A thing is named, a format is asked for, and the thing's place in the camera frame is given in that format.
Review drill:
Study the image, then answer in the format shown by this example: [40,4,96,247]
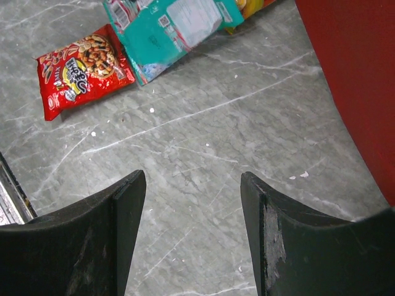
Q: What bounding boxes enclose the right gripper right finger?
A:
[240,171,394,295]

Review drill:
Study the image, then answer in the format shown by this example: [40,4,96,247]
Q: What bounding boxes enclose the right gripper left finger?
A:
[1,170,146,295]

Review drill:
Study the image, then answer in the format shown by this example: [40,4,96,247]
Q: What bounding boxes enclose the red paper bag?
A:
[296,1,394,205]

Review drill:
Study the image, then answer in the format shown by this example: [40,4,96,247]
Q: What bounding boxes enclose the teal Fox's candy bag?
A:
[103,0,244,85]

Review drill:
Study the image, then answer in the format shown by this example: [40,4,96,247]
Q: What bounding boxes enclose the orange Fox's candy bag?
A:
[217,0,275,34]

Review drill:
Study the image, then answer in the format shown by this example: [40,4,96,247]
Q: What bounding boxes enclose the small red snack packet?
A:
[36,24,135,121]

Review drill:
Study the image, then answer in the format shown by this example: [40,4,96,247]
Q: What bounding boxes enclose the aluminium rail frame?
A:
[0,154,38,226]

